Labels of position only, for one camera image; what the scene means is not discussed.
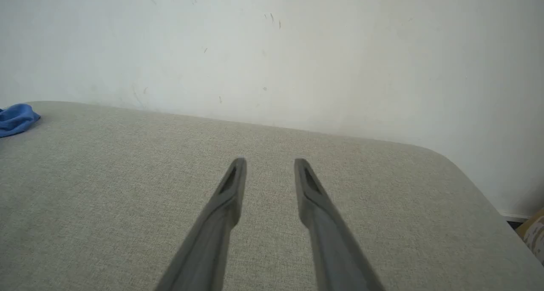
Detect grey fabric sofa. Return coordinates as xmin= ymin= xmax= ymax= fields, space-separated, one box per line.
xmin=0 ymin=101 xmax=544 ymax=291

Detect brown cardboard box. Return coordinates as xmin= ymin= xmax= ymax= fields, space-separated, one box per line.
xmin=515 ymin=208 xmax=544 ymax=266

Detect blue basketball jersey white sleeves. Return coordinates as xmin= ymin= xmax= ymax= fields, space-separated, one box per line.
xmin=0 ymin=103 xmax=41 ymax=138

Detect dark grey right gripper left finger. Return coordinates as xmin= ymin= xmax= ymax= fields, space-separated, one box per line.
xmin=155 ymin=157 xmax=248 ymax=291

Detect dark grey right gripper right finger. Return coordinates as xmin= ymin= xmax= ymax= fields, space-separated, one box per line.
xmin=294 ymin=158 xmax=385 ymax=291

